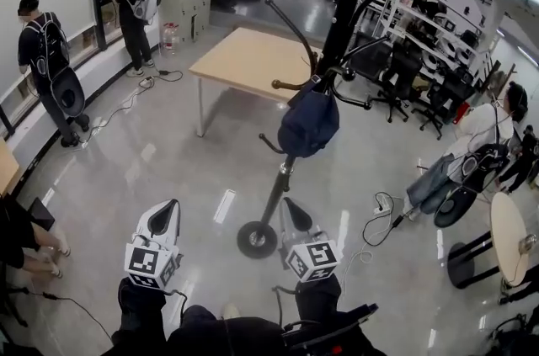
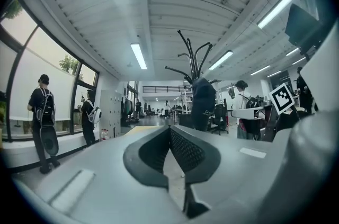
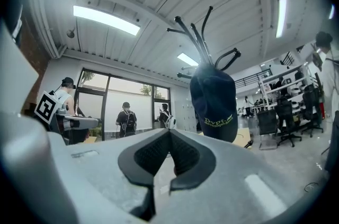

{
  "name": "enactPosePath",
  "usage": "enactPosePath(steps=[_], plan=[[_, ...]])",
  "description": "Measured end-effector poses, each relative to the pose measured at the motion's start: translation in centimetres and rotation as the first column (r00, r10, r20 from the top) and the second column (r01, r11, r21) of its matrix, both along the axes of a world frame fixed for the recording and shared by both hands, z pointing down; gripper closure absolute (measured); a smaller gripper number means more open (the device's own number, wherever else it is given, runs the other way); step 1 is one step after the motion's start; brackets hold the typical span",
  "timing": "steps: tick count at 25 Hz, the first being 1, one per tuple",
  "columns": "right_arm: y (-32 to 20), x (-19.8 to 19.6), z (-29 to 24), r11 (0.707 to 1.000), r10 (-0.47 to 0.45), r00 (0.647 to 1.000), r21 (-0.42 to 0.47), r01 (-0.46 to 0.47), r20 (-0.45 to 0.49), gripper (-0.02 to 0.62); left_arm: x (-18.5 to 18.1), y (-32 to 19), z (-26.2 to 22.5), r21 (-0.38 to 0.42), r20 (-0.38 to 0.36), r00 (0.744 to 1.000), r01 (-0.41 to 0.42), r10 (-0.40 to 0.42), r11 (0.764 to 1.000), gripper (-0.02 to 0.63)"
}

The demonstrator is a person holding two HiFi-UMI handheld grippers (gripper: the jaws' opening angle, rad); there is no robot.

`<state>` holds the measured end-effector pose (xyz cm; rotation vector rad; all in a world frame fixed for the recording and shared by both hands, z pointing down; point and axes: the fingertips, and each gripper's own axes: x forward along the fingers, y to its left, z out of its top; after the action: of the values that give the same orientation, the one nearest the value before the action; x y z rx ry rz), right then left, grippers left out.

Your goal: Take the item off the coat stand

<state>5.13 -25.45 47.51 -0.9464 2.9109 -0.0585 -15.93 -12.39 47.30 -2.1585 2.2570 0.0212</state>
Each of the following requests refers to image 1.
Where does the dark blue baseball cap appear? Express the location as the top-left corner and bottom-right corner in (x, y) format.
(276, 74), (341, 159)

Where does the person's right forearm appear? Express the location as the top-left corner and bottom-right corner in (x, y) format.
(293, 273), (343, 328)

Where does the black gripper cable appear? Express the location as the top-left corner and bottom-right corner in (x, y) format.
(272, 284), (304, 332)
(162, 287), (189, 326)

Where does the shelving with equipment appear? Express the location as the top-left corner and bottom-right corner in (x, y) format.
(357, 0), (494, 94)

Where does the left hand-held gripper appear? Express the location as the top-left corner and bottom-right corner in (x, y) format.
(124, 198), (185, 292)

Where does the black chest harness device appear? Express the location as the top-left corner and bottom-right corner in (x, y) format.
(280, 302), (380, 351)

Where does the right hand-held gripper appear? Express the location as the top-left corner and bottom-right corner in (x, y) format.
(278, 196), (340, 284)

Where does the round wooden table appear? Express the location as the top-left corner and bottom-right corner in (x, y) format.
(446, 192), (531, 290)

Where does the light wooden rectangular table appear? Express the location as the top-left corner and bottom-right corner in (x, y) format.
(188, 26), (325, 139)

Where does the red canister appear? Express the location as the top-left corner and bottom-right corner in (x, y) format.
(454, 101), (472, 125)

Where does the white round backpack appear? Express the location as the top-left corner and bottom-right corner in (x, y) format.
(132, 0), (163, 21)

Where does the brown wooden coat rack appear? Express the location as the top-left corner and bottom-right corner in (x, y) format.
(483, 59), (518, 94)

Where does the person's left forearm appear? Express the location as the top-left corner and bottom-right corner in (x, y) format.
(116, 277), (170, 356)

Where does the black flat case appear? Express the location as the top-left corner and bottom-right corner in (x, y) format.
(27, 197), (56, 232)

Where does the long black cable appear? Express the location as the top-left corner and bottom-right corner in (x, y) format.
(0, 286), (114, 343)

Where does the black mesh office chair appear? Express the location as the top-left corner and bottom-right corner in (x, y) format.
(348, 32), (392, 82)

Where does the black wheeled chair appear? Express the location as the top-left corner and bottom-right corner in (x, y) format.
(488, 311), (539, 356)

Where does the person's torso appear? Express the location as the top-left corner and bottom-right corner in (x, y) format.
(166, 303), (291, 356)

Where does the light wooden desk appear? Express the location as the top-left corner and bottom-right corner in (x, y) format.
(0, 137), (21, 196)

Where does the large clear water bottle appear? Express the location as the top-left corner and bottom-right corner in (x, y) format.
(162, 21), (182, 56)

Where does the black backpack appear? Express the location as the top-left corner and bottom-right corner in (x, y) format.
(31, 13), (71, 84)
(461, 141), (513, 194)

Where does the white floor cable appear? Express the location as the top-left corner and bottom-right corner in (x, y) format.
(340, 248), (374, 296)
(79, 84), (147, 147)

